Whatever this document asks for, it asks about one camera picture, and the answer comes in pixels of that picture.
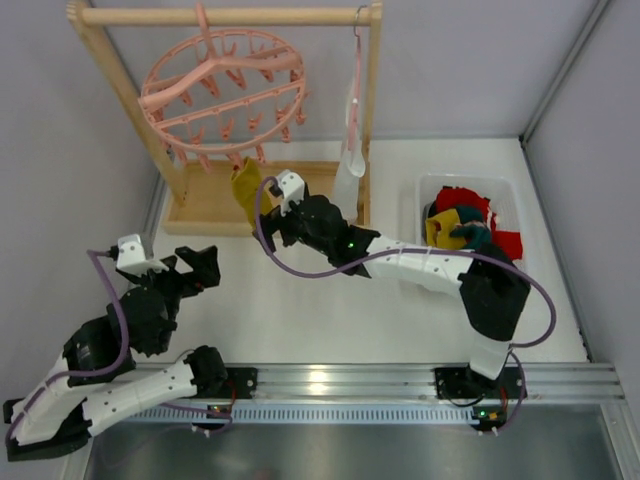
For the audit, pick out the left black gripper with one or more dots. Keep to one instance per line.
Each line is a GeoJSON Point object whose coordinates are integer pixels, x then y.
{"type": "Point", "coordinates": [181, 275]}

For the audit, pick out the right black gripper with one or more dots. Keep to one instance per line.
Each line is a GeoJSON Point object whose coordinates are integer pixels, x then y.
{"type": "Point", "coordinates": [279, 225]}

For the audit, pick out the yellow sock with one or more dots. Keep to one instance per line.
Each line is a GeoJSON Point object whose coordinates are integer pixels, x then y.
{"type": "Point", "coordinates": [438, 229]}
{"type": "Point", "coordinates": [245, 182]}

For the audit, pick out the red sock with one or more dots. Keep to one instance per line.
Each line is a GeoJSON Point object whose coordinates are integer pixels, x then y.
{"type": "Point", "coordinates": [510, 243]}
{"type": "Point", "coordinates": [450, 197]}

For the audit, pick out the pink round clip hanger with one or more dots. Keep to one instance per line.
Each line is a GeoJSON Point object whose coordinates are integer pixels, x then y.
{"type": "Point", "coordinates": [224, 93]}

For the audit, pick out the dark green sock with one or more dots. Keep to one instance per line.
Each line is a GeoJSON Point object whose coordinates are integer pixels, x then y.
{"type": "Point", "coordinates": [471, 227]}

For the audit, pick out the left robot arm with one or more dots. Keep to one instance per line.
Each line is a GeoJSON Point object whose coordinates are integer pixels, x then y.
{"type": "Point", "coordinates": [77, 400]}

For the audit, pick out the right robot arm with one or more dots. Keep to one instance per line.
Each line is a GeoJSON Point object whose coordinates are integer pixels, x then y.
{"type": "Point", "coordinates": [491, 289]}

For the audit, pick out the white cloth on hanger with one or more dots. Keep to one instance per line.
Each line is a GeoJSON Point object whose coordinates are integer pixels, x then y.
{"type": "Point", "coordinates": [351, 169]}

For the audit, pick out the pink metal-hook hanger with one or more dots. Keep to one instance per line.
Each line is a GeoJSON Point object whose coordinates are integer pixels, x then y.
{"type": "Point", "coordinates": [353, 118]}

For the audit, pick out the wooden clothes rack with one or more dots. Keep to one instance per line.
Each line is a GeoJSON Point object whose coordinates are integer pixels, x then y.
{"type": "Point", "coordinates": [126, 42]}

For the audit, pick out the white plastic basket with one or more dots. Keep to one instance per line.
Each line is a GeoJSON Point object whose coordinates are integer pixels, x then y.
{"type": "Point", "coordinates": [498, 190]}

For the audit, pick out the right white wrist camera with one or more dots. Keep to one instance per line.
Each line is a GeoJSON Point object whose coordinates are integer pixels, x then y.
{"type": "Point", "coordinates": [290, 188]}

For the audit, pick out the white slotted cable duct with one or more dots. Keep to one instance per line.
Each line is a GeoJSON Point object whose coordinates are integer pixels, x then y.
{"type": "Point", "coordinates": [316, 414]}

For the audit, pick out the aluminium mounting rail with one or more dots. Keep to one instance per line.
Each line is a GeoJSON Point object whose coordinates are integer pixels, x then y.
{"type": "Point", "coordinates": [545, 382]}

